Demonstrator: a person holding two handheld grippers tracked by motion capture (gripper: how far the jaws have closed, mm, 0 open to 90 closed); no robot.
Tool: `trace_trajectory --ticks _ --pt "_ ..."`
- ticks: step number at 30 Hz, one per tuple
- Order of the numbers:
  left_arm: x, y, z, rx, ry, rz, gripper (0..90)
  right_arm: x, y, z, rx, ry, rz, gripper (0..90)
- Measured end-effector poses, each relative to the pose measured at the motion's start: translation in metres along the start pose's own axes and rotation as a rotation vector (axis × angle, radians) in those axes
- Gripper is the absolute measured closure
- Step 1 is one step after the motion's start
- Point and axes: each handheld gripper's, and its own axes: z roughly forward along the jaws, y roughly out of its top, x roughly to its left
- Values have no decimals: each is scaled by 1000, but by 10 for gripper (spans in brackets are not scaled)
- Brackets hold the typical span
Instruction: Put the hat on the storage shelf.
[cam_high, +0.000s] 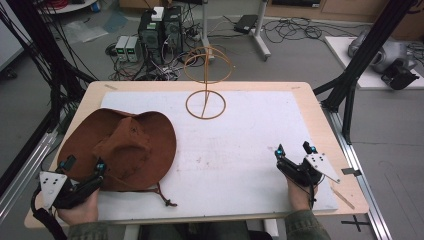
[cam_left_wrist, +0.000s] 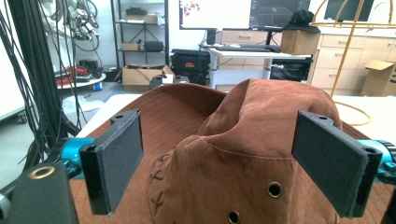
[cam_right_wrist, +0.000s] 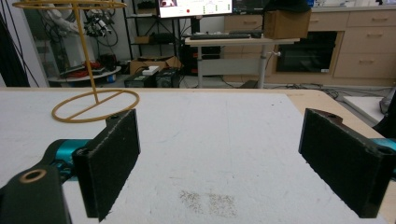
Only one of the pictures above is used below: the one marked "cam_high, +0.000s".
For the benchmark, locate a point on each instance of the grey and black machine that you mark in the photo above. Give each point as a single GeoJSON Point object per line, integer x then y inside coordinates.
{"type": "Point", "coordinates": [390, 56]}

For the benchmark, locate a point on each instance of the white table mat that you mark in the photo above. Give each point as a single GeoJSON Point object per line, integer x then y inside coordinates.
{"type": "Point", "coordinates": [233, 160]}

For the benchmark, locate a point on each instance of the person's left hand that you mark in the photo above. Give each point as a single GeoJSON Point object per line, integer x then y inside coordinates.
{"type": "Point", "coordinates": [81, 210]}

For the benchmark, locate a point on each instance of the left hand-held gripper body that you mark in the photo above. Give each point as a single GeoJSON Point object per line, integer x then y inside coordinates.
{"type": "Point", "coordinates": [53, 186]}

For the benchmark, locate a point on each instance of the black computer tower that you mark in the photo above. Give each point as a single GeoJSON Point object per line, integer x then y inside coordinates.
{"type": "Point", "coordinates": [150, 33]}
{"type": "Point", "coordinates": [172, 30]}

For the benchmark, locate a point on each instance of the black flat box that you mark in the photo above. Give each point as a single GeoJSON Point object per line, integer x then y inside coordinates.
{"type": "Point", "coordinates": [246, 24]}

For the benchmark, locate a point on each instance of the aluminium rail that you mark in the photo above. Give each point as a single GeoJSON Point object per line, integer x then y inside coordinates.
{"type": "Point", "coordinates": [360, 173]}
{"type": "Point", "coordinates": [23, 173]}

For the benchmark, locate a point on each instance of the person's lap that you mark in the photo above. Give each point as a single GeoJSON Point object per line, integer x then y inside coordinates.
{"type": "Point", "coordinates": [200, 230]}

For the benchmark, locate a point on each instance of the brown wide-brim hat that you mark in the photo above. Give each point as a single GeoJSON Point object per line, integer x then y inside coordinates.
{"type": "Point", "coordinates": [133, 146]}

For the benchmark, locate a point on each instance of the white small box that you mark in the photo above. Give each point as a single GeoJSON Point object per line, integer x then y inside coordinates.
{"type": "Point", "coordinates": [157, 14]}

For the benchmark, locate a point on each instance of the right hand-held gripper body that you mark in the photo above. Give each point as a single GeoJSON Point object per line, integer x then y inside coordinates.
{"type": "Point", "coordinates": [310, 170]}

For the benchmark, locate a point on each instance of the person's right hand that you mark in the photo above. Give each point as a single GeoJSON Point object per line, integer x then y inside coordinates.
{"type": "Point", "coordinates": [298, 196]}

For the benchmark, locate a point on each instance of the black metal frame post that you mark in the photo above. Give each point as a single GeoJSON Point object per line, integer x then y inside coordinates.
{"type": "Point", "coordinates": [43, 56]}
{"type": "Point", "coordinates": [363, 56]}

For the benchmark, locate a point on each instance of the grey bench power supply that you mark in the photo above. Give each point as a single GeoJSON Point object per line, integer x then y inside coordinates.
{"type": "Point", "coordinates": [121, 48]}
{"type": "Point", "coordinates": [132, 49]}

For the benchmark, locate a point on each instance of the white metal stand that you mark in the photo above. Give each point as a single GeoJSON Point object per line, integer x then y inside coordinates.
{"type": "Point", "coordinates": [260, 33]}

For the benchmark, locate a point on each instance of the black tape strip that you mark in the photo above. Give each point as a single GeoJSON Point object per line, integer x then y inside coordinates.
{"type": "Point", "coordinates": [351, 171]}

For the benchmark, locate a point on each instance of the white floor platform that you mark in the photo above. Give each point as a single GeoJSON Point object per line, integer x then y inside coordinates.
{"type": "Point", "coordinates": [370, 80]}

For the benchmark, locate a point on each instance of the thin wooden stick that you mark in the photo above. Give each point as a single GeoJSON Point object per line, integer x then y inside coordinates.
{"type": "Point", "coordinates": [342, 197]}

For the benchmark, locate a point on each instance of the black tape cross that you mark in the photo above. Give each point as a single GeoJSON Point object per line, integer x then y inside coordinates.
{"type": "Point", "coordinates": [356, 222]}

